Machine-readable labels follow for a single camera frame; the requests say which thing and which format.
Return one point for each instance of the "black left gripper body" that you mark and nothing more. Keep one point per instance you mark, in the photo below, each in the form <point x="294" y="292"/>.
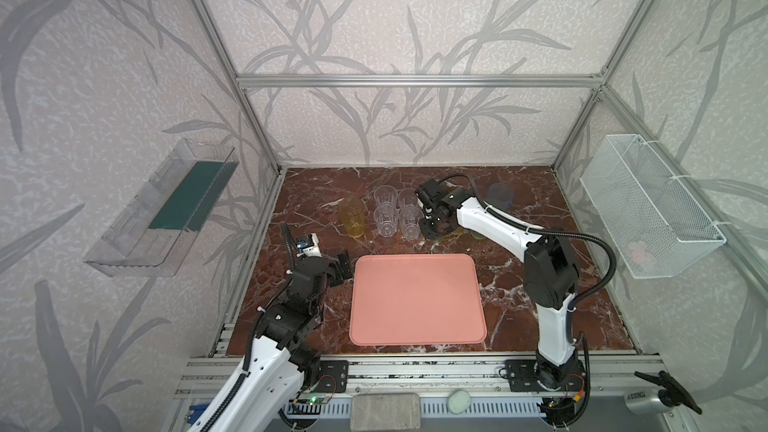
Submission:
<point x="315" y="261"/>

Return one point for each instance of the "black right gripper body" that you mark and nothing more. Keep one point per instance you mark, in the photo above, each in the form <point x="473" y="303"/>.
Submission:
<point x="432" y="216"/>

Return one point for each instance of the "clear faceted glass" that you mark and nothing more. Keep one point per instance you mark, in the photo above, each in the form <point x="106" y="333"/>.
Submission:
<point x="410" y="215"/>
<point x="386" y="220"/>
<point x="408" y="197"/>
<point x="386" y="196"/>

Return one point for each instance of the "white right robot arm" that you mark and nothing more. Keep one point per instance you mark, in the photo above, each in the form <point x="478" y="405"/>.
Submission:
<point x="550" y="269"/>

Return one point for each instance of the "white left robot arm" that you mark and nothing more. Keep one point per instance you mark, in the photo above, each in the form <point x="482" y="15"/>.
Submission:
<point x="278" y="364"/>

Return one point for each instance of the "pink plastic tray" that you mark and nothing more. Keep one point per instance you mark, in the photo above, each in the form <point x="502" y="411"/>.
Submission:
<point x="416" y="299"/>

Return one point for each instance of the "tall green glass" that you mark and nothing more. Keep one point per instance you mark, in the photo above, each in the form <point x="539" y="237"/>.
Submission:
<point x="478" y="234"/>

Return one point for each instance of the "blue frosted plastic cup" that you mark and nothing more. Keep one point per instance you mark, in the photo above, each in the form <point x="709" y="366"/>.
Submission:
<point x="500" y="195"/>

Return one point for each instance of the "yellow tall glass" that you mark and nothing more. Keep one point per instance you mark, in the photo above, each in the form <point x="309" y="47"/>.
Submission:
<point x="352" y="214"/>

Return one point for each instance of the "grey foam block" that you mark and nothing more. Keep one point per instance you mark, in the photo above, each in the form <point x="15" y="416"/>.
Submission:
<point x="385" y="412"/>

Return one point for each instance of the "pale green oval pad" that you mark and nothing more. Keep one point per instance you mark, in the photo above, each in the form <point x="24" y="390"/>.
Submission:
<point x="458" y="402"/>

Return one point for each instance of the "clear plastic wall bin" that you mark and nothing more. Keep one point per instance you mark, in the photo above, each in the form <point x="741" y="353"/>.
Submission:
<point x="153" y="235"/>

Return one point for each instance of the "white wire wall basket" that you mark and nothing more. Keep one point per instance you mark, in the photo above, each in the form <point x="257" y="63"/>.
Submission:
<point x="659" y="228"/>

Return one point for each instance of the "black clamp handle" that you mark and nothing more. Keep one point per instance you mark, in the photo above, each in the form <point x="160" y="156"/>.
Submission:
<point x="670" y="394"/>

